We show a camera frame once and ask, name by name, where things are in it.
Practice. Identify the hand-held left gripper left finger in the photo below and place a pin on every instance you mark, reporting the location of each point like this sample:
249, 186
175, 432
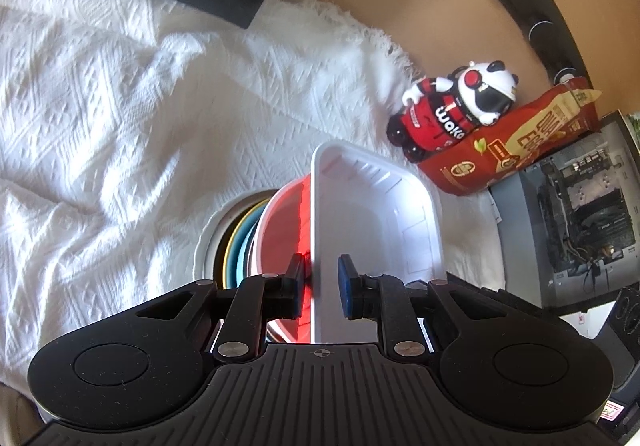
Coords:
299, 293

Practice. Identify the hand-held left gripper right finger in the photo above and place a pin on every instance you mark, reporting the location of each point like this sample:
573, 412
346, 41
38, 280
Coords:
346, 288

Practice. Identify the blue bowl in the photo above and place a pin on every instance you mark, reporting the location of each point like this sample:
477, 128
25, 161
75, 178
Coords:
243, 251

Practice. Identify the cream oval bowl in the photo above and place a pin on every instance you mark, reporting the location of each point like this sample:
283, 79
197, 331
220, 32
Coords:
228, 258

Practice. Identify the red and white rectangular tray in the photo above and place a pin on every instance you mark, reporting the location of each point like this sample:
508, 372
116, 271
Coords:
370, 211

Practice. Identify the stainless steel bowl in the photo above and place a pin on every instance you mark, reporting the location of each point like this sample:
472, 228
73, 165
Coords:
235, 215

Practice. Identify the white floral bowl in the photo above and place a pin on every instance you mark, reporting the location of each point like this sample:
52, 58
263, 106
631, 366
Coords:
204, 246

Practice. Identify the red panda figurine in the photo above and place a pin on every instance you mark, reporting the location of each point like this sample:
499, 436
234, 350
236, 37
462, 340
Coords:
445, 115

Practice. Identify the red snack bag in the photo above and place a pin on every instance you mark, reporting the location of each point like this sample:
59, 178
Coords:
505, 145

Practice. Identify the white textured blanket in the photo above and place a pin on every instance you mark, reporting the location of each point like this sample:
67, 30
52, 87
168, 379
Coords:
125, 135

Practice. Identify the white computer case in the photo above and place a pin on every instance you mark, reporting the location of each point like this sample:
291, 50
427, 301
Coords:
575, 216

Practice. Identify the black device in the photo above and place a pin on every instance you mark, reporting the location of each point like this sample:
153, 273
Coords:
622, 331

